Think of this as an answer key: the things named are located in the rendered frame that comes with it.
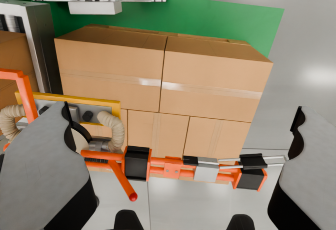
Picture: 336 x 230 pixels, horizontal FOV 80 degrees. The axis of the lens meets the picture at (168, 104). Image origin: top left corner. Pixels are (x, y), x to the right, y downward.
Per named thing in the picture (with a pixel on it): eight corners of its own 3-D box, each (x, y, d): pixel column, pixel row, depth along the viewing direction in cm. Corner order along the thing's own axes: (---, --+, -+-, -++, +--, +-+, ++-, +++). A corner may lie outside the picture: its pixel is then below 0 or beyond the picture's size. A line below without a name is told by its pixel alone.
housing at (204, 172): (191, 170, 67) (192, 181, 64) (195, 154, 64) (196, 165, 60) (212, 172, 68) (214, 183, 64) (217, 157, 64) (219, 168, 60)
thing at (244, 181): (229, 176, 68) (233, 189, 63) (235, 160, 64) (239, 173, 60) (254, 179, 68) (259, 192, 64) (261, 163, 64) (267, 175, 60)
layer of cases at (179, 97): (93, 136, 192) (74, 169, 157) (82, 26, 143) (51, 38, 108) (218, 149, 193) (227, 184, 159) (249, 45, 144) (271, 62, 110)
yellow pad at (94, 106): (25, 115, 71) (15, 122, 67) (17, 89, 66) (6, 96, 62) (121, 124, 72) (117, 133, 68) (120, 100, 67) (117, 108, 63)
